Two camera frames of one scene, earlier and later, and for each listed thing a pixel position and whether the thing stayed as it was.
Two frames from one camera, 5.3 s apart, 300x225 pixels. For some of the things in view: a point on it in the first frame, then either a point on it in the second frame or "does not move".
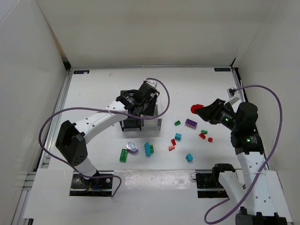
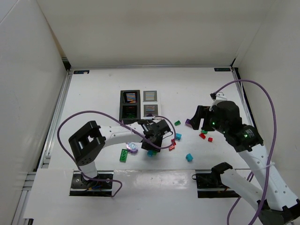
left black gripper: [151, 108] → [151, 144]
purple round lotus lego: [131, 147] does not move
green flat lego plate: [123, 155] does not move
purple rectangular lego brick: [191, 123] does not move
